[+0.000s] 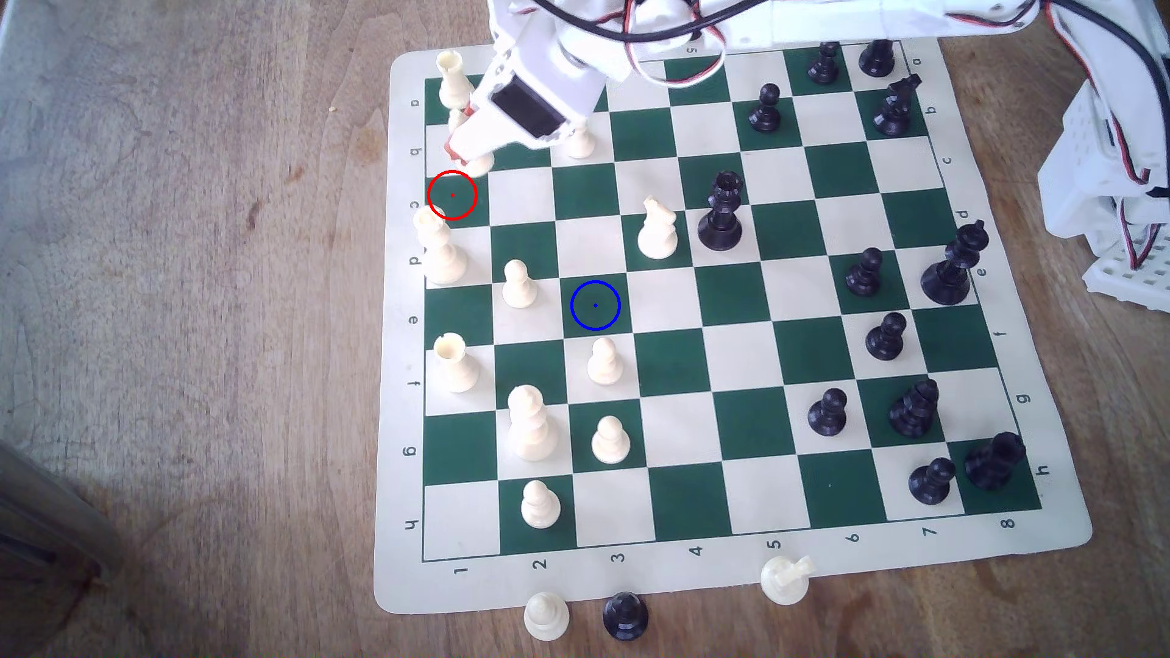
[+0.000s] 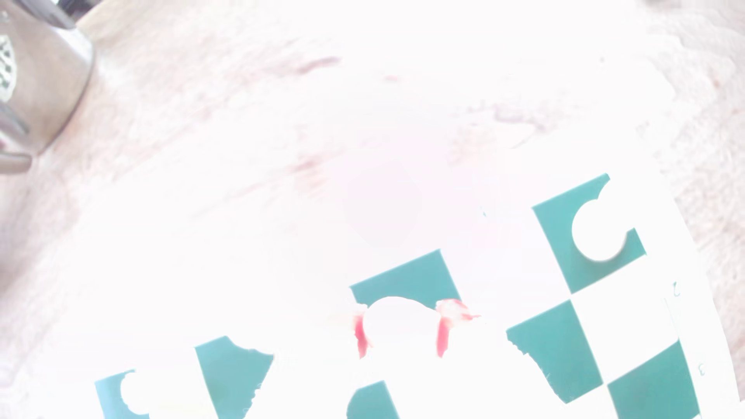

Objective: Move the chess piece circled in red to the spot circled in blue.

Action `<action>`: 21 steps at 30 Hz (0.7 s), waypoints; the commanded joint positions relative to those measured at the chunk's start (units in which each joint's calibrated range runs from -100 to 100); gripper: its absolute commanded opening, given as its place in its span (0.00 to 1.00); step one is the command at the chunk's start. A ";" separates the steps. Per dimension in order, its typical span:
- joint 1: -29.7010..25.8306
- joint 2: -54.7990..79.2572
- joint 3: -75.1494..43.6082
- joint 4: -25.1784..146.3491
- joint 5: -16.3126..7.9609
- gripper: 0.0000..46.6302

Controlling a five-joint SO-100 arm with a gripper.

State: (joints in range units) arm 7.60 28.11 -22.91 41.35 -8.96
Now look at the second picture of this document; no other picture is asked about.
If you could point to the green and white chess mat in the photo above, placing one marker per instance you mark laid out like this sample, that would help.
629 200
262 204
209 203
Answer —
559 349

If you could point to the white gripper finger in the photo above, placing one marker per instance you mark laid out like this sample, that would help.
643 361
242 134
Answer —
326 378
489 378

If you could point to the white chess bishop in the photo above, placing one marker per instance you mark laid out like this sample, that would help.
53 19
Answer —
401 329

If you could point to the stainless steel carafe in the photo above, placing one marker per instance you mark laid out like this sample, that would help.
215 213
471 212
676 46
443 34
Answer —
41 87

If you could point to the white chess rook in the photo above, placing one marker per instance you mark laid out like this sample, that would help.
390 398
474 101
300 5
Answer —
135 394
599 233

